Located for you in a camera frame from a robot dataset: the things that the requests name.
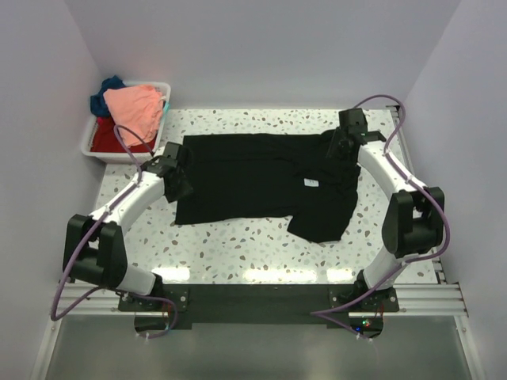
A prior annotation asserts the salmon pink t shirt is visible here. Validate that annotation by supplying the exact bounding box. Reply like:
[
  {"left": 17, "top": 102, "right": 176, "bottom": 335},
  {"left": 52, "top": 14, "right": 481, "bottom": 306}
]
[{"left": 104, "top": 84, "right": 166, "bottom": 143}]

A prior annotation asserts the black t shirt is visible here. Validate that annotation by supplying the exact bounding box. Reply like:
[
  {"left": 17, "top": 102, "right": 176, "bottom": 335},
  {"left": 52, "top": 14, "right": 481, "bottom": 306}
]
[{"left": 175, "top": 131, "right": 360, "bottom": 243}]

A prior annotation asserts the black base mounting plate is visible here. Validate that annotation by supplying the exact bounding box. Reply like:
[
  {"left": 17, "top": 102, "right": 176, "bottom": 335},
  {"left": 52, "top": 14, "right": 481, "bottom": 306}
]
[{"left": 117, "top": 283, "right": 401, "bottom": 337}]

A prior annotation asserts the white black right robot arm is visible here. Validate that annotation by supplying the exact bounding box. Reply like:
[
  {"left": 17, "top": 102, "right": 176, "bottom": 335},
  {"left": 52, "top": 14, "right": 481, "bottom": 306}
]
[{"left": 327, "top": 108, "right": 447, "bottom": 311}]

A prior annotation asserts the aluminium front rail frame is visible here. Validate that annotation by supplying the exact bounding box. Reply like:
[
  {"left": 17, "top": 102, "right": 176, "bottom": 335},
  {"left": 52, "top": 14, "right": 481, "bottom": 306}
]
[{"left": 51, "top": 283, "right": 467, "bottom": 321}]

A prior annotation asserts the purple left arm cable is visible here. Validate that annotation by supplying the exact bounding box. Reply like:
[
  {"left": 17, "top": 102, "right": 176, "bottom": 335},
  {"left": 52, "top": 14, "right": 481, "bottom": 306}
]
[{"left": 49, "top": 124, "right": 177, "bottom": 338}]

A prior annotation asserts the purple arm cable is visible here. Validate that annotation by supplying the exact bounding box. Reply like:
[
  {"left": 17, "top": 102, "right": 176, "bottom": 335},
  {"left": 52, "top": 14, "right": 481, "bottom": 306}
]
[
  {"left": 49, "top": 124, "right": 177, "bottom": 338},
  {"left": 311, "top": 93, "right": 452, "bottom": 333}
]

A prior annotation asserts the aluminium right side rail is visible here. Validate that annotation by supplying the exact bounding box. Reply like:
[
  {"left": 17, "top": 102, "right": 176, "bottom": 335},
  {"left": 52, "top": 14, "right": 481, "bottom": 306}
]
[{"left": 390, "top": 101, "right": 451, "bottom": 266}]

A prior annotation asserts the blue t shirt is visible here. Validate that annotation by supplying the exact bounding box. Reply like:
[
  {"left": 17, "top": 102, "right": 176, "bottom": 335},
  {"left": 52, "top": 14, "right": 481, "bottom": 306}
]
[{"left": 90, "top": 75, "right": 126, "bottom": 117}]

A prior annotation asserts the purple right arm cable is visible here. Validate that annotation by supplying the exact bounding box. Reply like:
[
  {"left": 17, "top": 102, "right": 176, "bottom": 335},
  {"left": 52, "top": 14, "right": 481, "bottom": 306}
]
[{"left": 311, "top": 93, "right": 452, "bottom": 333}]

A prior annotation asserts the red t shirt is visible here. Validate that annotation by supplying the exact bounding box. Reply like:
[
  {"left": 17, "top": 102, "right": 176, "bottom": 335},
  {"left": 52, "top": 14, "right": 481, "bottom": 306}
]
[{"left": 90, "top": 117, "right": 157, "bottom": 153}]

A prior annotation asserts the white plastic laundry basket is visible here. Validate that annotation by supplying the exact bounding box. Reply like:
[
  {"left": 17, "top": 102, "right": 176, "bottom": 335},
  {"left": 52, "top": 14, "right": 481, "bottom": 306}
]
[{"left": 81, "top": 80, "right": 171, "bottom": 164}]

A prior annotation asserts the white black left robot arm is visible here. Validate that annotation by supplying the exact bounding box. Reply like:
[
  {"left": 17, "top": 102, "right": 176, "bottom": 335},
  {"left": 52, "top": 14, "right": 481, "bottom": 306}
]
[{"left": 63, "top": 142, "right": 193, "bottom": 310}]

